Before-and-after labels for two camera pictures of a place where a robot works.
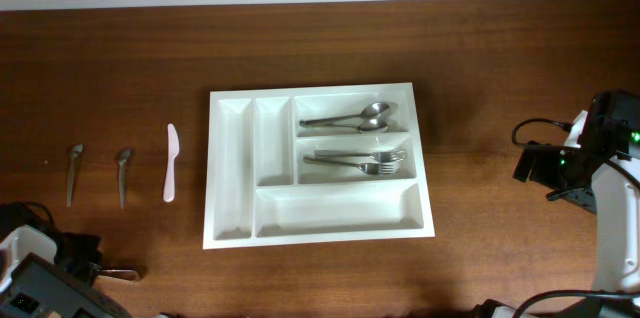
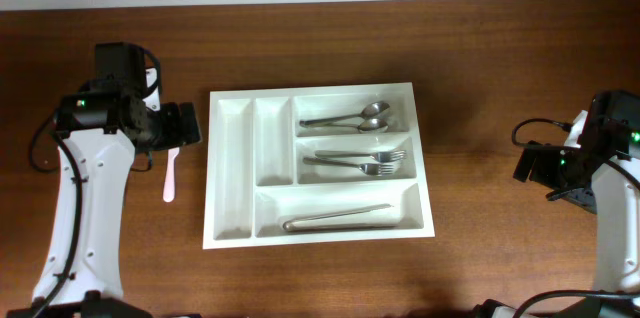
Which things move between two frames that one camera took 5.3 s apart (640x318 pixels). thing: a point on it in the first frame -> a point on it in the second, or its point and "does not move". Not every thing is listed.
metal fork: x=372 y=169 does not move
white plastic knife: x=173 y=151 does not move
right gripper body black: x=551 y=168 does not move
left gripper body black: x=77 y=254 -> x=168 y=125
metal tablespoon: x=366 y=125 -> x=374 y=110
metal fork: x=394 y=155 does not move
